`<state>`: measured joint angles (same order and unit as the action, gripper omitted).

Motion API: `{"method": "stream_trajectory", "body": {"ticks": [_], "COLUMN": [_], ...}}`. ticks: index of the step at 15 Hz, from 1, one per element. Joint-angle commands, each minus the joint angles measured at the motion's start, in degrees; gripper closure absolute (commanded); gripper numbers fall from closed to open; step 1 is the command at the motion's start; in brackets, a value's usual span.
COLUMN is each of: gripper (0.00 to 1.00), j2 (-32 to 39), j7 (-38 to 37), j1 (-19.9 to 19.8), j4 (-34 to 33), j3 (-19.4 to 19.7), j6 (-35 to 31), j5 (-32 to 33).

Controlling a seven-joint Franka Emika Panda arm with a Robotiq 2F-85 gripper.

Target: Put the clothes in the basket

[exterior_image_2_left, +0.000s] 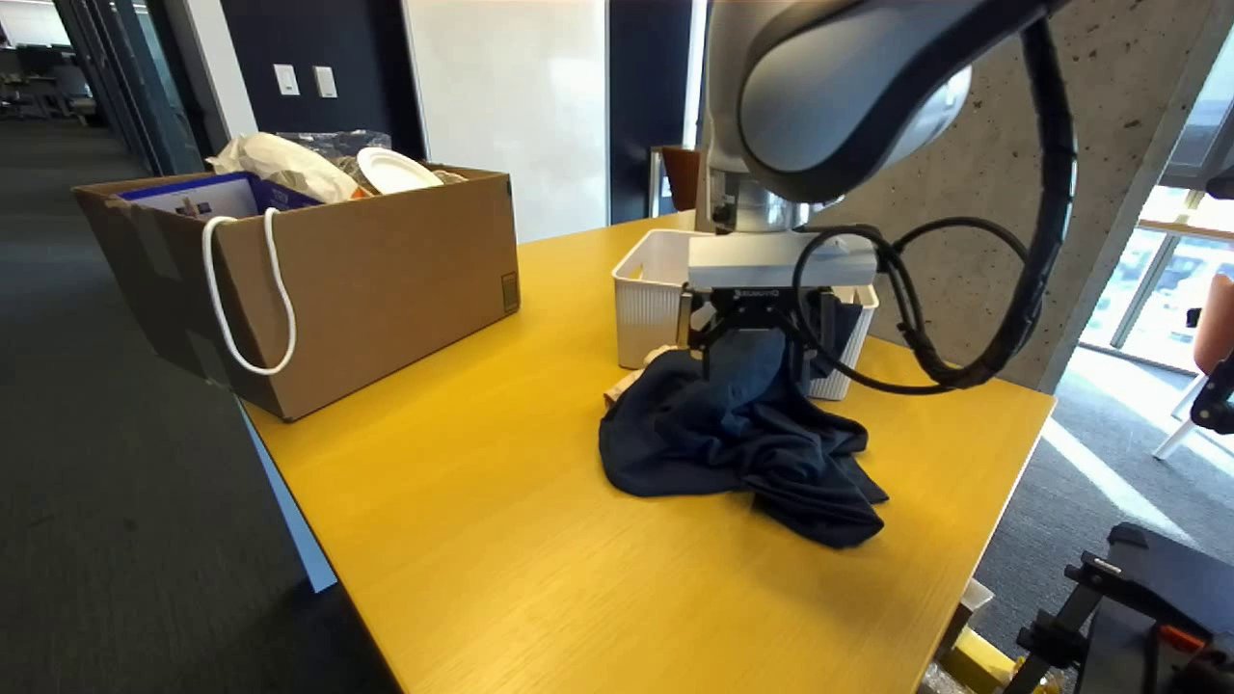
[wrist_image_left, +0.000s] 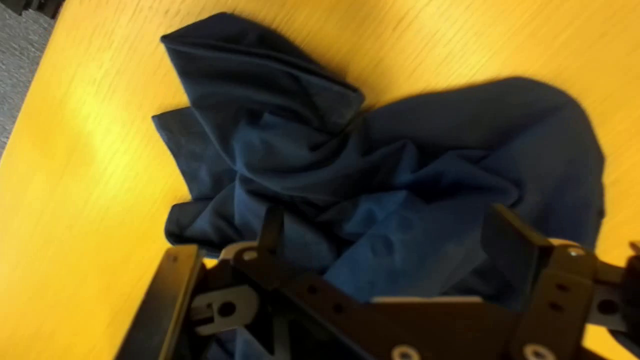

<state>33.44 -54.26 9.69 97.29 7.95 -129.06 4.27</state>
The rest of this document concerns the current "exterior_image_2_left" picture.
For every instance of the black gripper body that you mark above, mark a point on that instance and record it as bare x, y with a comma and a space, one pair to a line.
744, 314

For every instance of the navy blue garment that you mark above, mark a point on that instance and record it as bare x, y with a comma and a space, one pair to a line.
733, 446

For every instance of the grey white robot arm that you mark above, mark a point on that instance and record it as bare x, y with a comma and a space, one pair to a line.
834, 89

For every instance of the white ribbed plastic basket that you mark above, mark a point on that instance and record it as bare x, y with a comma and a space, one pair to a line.
640, 309

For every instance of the brown wooden chair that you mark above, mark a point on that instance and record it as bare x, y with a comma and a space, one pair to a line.
675, 179

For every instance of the brown cardboard box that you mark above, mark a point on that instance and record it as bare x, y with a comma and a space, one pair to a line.
370, 284

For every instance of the white plate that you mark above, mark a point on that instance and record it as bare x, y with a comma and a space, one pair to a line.
395, 173

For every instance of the seated person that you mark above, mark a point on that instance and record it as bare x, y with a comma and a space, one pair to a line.
1215, 323

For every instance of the black white office chair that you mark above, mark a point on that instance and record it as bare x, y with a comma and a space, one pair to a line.
1215, 405

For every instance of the cream cloth bag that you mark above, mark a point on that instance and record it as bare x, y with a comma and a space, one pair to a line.
290, 166

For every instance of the blue white flat box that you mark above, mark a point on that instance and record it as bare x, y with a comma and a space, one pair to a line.
204, 194

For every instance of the white wall outlet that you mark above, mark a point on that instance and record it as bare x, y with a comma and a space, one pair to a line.
324, 84
287, 80

